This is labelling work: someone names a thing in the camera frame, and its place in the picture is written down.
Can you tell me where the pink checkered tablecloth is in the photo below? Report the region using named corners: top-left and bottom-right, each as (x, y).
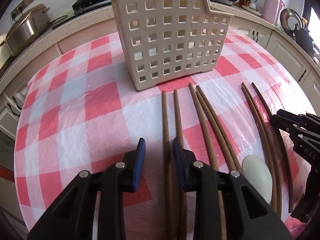
top-left (14, 29), bottom-right (313, 239)

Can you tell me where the white small oven appliance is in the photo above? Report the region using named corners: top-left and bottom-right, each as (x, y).
top-left (0, 34), bottom-right (11, 66)

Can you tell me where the gold wall socket panel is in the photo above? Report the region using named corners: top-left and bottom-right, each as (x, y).
top-left (11, 0), bottom-right (35, 21)

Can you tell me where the round steel pot lid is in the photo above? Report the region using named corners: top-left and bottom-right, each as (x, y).
top-left (279, 8), bottom-right (303, 37)

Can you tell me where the black kettle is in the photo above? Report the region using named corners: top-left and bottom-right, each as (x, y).
top-left (293, 23), bottom-right (313, 54)

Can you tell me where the dark brown wooden chopstick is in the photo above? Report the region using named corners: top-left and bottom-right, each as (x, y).
top-left (251, 82), bottom-right (294, 213)

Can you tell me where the stainless steel rice cooker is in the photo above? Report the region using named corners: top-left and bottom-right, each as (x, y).
top-left (5, 3), bottom-right (50, 56)

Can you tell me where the black gas cooktop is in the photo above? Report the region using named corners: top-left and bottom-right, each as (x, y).
top-left (72, 0), bottom-right (111, 14)

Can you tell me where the pink thermos bottle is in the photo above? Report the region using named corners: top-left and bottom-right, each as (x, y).
top-left (262, 0), bottom-right (285, 24)

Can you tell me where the white plastic spoon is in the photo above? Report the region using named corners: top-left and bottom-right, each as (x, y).
top-left (242, 154), bottom-right (273, 204)

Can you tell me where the white perforated utensil basket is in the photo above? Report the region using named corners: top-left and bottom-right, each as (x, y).
top-left (111, 0), bottom-right (233, 90)

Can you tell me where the plate with cups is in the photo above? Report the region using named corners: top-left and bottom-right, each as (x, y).
top-left (238, 0), bottom-right (262, 16)

